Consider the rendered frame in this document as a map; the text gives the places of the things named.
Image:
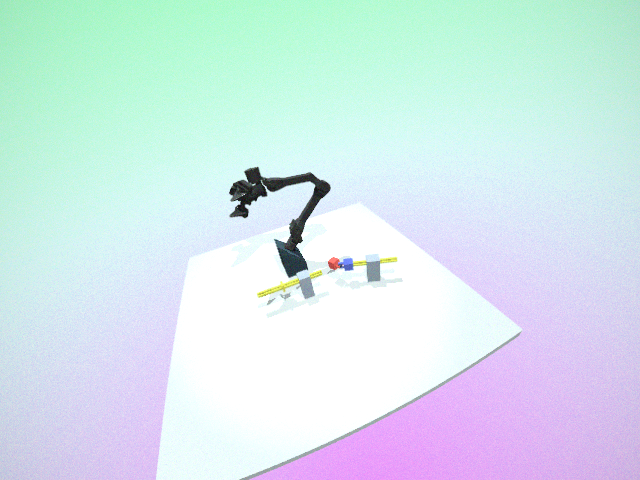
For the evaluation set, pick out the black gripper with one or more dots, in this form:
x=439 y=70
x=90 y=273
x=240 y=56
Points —
x=247 y=194

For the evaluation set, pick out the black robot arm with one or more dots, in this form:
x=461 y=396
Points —
x=275 y=184

